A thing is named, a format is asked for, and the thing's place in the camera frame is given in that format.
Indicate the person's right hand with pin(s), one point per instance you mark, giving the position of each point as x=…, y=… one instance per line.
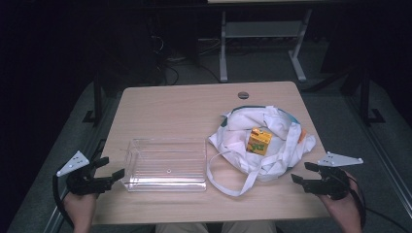
x=348, y=207

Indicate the person's left hand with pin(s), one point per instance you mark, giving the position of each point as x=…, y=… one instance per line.
x=81, y=207

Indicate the black metal stand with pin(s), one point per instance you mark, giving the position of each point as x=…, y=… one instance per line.
x=365, y=97
x=98, y=97

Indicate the white cloth tote bag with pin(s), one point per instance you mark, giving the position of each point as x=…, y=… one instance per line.
x=243, y=123

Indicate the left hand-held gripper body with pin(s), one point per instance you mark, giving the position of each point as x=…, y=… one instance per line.
x=81, y=181

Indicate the clear plastic tray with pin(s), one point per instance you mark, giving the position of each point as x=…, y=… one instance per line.
x=165, y=168

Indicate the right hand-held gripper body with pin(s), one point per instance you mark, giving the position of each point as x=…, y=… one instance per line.
x=333, y=184

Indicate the aluminium frame rail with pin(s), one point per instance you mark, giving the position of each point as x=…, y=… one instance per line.
x=382, y=152
x=81, y=161

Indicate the yellow juice carton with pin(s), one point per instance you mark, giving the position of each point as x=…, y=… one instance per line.
x=259, y=142

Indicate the grey round table grommet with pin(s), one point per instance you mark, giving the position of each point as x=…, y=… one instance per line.
x=243, y=95

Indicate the white metal desk frame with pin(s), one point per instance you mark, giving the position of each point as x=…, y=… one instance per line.
x=223, y=48

